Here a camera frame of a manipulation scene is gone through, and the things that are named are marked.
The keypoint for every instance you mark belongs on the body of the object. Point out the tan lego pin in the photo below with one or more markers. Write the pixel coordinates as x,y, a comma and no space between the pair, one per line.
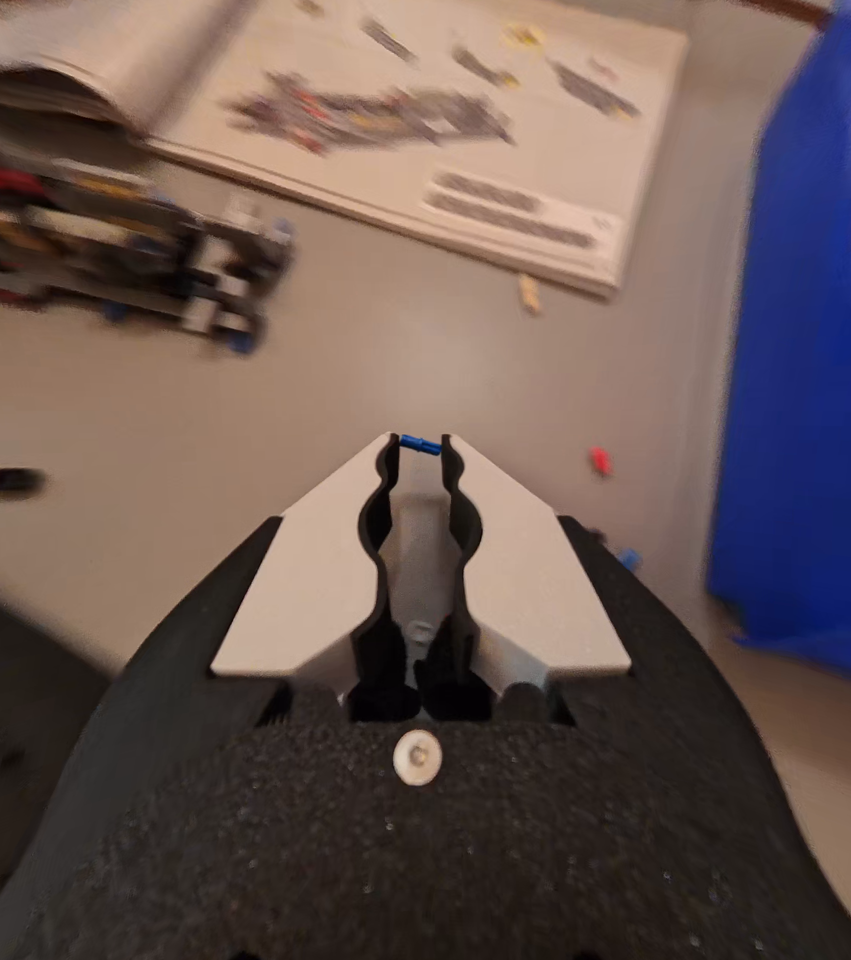
530,294

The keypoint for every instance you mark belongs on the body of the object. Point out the blue storage bin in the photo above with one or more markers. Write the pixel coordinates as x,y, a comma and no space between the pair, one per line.
808,337

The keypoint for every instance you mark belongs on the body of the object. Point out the red lego pin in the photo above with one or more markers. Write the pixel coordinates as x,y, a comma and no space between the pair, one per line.
600,461

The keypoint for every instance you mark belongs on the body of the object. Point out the lego instruction booklet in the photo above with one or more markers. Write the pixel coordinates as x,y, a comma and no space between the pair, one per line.
470,150

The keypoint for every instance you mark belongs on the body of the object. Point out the small black lego piece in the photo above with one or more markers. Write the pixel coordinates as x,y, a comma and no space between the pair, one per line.
5,481

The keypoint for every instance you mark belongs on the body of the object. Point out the lego chassis assembly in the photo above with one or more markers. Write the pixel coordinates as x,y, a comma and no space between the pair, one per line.
95,247

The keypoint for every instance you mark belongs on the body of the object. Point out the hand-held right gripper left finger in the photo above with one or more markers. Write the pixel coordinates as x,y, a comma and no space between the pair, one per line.
298,592

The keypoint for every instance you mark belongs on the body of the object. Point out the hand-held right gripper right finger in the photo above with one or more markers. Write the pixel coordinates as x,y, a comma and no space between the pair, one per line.
545,592

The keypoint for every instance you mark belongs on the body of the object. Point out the black perforated panel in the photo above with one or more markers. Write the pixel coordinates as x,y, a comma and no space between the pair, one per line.
5,712

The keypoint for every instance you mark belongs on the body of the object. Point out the blue lego pin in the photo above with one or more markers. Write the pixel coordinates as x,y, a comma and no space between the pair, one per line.
630,560
419,444

